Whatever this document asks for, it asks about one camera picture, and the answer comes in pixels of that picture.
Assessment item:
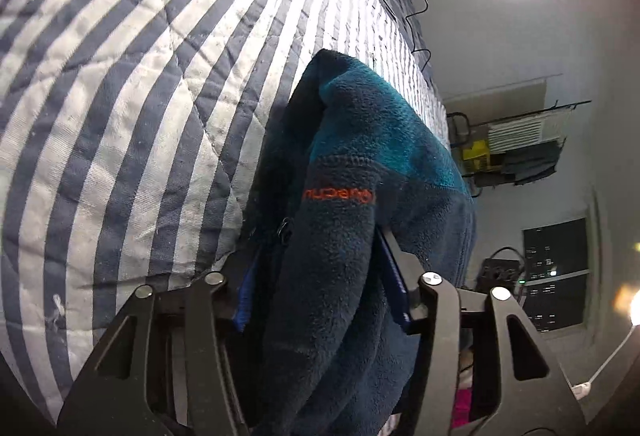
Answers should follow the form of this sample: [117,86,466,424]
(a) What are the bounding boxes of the teal plaid fleece jacket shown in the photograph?
[243,50,475,435]

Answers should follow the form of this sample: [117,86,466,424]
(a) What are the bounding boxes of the black clothes rack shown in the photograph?
[447,100,591,199]

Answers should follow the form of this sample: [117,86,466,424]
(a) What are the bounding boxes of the dark hanging clothes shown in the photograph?
[500,140,562,185]

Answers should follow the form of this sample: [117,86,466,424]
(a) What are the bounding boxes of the dark window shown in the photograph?
[523,218,590,332]

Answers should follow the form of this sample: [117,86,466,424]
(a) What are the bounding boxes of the striped white hanging towel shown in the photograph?
[488,111,570,154]

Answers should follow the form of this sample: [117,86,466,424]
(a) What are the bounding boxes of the striped blue white quilt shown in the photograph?
[1,0,447,422]

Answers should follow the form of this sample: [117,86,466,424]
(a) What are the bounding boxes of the black cable on bed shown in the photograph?
[399,0,434,74]

